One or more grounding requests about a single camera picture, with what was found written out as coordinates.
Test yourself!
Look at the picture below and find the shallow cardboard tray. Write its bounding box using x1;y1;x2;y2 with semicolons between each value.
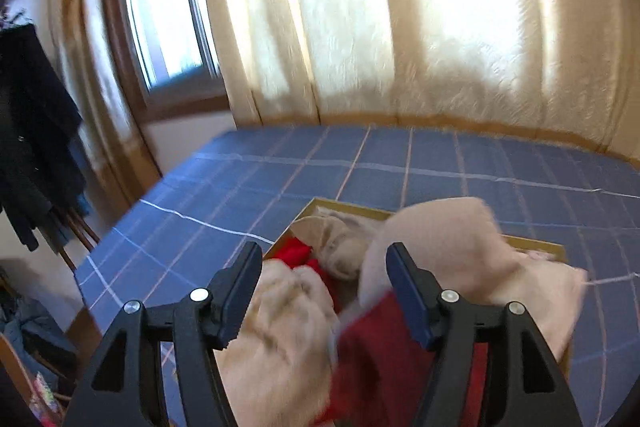
262;197;573;378

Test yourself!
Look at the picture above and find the red underwear grey waistband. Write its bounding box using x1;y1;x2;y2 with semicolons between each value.
310;289;493;427

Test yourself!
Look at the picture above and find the beige underwear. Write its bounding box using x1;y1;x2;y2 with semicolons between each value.
292;209;386;282

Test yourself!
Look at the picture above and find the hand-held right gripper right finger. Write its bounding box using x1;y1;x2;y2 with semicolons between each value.
386;242;585;427

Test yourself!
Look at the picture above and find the dark blue hanging jacket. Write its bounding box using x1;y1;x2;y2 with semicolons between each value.
0;24;86;253

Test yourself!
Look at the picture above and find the teal hanging garment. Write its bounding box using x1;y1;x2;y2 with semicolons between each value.
70;187;93;218

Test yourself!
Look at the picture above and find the window with brown frame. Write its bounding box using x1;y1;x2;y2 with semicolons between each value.
102;0;226;118

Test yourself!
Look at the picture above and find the wooden coat rack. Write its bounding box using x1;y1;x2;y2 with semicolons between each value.
47;207;103;275

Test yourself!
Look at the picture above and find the blue checked tablecloth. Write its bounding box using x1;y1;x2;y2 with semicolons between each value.
75;124;640;427

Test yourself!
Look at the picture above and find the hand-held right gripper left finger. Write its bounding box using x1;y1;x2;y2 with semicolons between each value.
64;242;264;427

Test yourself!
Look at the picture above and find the cream underwear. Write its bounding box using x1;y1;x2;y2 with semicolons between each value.
359;196;587;350

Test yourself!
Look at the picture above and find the colourful patterned bag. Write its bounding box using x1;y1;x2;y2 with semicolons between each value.
27;369;68;420

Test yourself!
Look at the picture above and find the cream patterned curtain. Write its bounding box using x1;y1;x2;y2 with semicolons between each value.
47;0;163;192
197;0;636;152

